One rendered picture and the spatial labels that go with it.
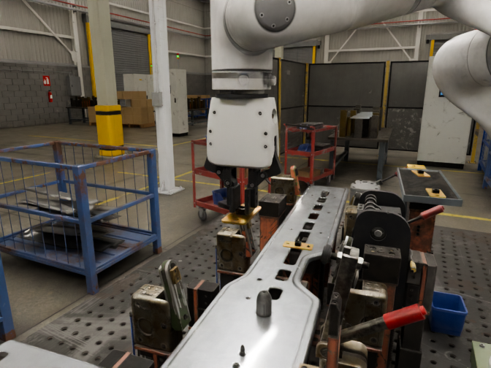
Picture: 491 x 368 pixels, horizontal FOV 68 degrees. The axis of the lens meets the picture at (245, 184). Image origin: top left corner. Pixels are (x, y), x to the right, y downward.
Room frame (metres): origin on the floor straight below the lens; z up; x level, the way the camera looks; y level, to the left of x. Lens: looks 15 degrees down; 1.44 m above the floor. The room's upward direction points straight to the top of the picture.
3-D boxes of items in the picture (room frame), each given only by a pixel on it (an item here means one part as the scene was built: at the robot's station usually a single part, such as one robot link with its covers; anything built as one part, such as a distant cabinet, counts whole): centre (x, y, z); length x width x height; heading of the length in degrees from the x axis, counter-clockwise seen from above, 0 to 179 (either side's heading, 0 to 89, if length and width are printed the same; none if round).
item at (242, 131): (0.53, 0.00, 1.38); 0.10 x 0.07 x 0.11; 71
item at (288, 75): (7.19, -0.66, 1.00); 3.44 x 0.14 x 2.00; 154
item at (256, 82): (0.53, 0.00, 1.44); 0.09 x 0.08 x 0.03; 71
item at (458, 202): (1.07, -0.54, 1.16); 0.37 x 0.14 x 0.02; 161
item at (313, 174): (5.29, -0.95, 0.49); 0.81 x 0.46 x 0.97; 142
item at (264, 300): (0.65, -0.04, 1.02); 0.03 x 0.03 x 0.07
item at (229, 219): (0.53, 0.00, 1.25); 0.08 x 0.04 x 0.01; 161
